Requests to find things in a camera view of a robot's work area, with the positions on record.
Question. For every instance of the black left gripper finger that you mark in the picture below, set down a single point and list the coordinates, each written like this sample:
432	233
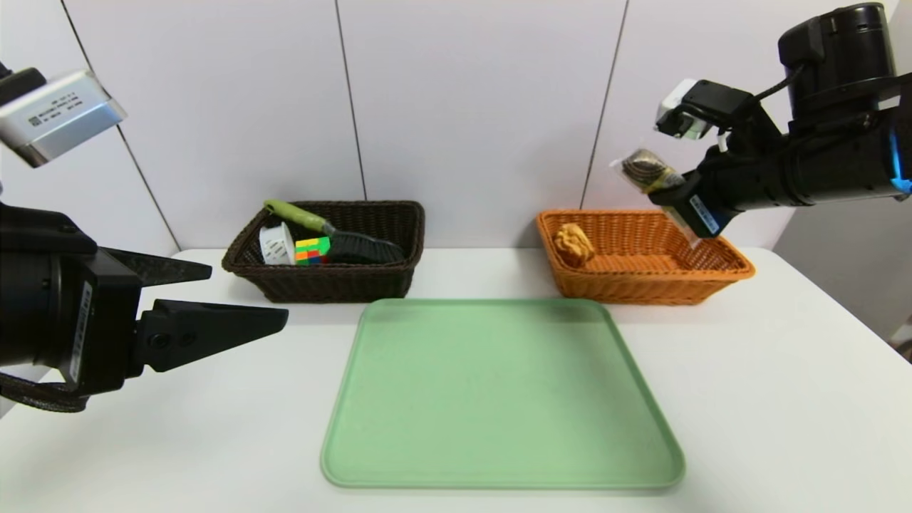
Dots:
206	331
164	269

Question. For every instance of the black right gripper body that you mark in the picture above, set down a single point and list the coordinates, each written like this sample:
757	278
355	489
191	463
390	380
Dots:
700	211

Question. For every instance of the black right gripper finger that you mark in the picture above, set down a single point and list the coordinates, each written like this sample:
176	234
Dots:
653	171

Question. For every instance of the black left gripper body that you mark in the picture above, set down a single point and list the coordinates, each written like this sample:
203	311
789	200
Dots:
96	324

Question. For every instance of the chocolate roll snack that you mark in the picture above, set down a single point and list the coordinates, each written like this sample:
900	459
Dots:
645	169

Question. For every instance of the round golden bread bun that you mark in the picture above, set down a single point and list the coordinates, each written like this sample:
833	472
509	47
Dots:
574	244

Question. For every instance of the colourful puzzle cube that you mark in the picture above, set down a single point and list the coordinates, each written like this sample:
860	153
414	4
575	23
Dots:
312	251

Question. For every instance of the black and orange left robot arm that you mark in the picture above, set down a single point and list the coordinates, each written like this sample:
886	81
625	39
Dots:
25	299

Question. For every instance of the orange wicker basket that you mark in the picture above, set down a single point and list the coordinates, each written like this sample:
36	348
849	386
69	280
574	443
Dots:
641	288

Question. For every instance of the dark brown wicker basket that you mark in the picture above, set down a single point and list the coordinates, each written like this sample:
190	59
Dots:
335	285

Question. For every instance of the brown background object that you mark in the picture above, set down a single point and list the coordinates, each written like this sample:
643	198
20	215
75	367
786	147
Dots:
903	345

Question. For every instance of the light green plastic tray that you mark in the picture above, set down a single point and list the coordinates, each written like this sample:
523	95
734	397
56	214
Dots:
499	413

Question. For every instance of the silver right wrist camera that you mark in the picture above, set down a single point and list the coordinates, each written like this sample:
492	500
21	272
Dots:
680	114

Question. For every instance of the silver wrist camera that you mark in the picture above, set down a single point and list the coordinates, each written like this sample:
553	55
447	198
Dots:
680	114
60	117

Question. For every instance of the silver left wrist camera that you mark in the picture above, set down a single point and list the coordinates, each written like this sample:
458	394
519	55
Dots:
60	117

